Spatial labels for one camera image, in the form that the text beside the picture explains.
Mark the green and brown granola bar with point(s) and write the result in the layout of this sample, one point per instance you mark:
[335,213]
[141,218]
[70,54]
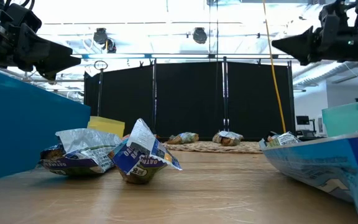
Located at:
[227,139]

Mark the oatmeal raisin granola bar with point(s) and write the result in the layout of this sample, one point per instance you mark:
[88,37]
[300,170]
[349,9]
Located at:
[82,152]
[141,155]

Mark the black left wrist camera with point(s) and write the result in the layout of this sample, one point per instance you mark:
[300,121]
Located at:
[23,17]

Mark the round woven straw mat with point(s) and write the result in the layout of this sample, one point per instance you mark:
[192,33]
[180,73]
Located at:
[210,147]

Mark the black ceiling spotlight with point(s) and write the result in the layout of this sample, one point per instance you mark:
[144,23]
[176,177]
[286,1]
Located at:
[199,35]
[100,35]

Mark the translucent teal plastic bin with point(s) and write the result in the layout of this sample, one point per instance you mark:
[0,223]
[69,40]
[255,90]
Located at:
[350,119]

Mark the blue plastic bin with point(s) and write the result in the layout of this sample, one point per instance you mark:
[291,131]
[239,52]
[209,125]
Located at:
[26,124]

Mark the yellow sponge block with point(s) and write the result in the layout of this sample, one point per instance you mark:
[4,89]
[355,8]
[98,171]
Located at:
[106,126]

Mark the black fabric partition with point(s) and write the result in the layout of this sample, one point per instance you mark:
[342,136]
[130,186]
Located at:
[188,99]

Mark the peanut butter chocolate granola bar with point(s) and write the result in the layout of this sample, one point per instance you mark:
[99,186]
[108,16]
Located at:
[183,137]

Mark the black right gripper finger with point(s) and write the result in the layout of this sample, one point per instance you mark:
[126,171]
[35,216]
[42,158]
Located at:
[309,61]
[303,43]

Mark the black vertical frame post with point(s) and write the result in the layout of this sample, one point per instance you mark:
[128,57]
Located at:
[225,93]

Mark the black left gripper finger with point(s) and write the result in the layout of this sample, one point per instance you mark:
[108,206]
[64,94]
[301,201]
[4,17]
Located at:
[45,54]
[48,74]

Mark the granola bar with white label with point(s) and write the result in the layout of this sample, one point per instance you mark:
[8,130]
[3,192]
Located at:
[283,140]

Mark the overhead metal frame bar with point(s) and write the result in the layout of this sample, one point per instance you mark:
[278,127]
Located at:
[179,56]

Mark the small black monitor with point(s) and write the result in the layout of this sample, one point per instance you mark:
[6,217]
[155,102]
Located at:
[302,120]

